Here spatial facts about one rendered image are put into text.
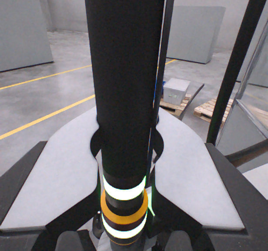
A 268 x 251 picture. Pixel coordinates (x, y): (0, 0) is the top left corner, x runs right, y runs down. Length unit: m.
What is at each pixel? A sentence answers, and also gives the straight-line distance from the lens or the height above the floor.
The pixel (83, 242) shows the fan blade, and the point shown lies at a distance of 0.51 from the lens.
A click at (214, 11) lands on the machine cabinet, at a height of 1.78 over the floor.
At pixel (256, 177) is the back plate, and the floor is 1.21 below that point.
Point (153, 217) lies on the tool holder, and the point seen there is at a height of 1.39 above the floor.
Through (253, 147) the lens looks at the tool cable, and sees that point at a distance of 0.29.
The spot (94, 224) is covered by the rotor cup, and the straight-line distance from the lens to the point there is 0.41.
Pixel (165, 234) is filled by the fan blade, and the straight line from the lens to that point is 0.28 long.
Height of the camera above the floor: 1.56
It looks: 32 degrees down
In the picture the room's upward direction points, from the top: 2 degrees clockwise
